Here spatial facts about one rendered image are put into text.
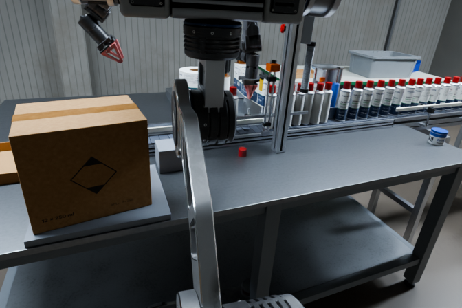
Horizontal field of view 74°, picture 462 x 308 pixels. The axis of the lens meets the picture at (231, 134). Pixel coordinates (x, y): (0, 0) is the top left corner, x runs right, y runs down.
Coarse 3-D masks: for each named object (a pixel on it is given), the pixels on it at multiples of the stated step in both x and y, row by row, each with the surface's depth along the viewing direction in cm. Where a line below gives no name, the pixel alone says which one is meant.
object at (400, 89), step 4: (400, 80) 164; (404, 80) 163; (400, 84) 164; (404, 84) 164; (396, 88) 166; (400, 88) 164; (404, 88) 164; (396, 92) 166; (400, 92) 165; (396, 96) 166; (400, 96) 166; (396, 100) 167; (400, 100) 167; (392, 104) 169; (396, 104) 168; (400, 104) 168; (392, 108) 169; (392, 112) 170; (396, 112) 169
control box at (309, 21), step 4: (308, 16) 110; (312, 16) 110; (304, 20) 111; (308, 20) 111; (312, 20) 110; (304, 24) 112; (308, 24) 111; (312, 24) 111; (304, 28) 112; (308, 28) 112; (312, 28) 112; (304, 32) 113; (308, 32) 112; (312, 32) 112; (304, 36) 113; (308, 36) 113; (304, 40) 114; (308, 40) 113
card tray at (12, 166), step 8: (0, 144) 116; (8, 144) 118; (0, 152) 117; (8, 152) 117; (0, 160) 111; (8, 160) 112; (0, 168) 106; (8, 168) 106; (0, 176) 97; (8, 176) 98; (16, 176) 99; (0, 184) 98
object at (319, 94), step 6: (318, 84) 144; (318, 90) 145; (318, 96) 145; (318, 102) 146; (312, 108) 148; (318, 108) 147; (312, 114) 149; (318, 114) 148; (312, 120) 150; (318, 120) 150
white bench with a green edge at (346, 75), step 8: (264, 72) 328; (272, 72) 302; (344, 72) 323; (416, 72) 348; (296, 80) 274; (312, 80) 278; (344, 80) 286; (352, 80) 288; (376, 80) 294; (408, 80) 303; (416, 80) 305; (424, 80) 307; (432, 80) 309; (352, 88) 293; (384, 88) 302
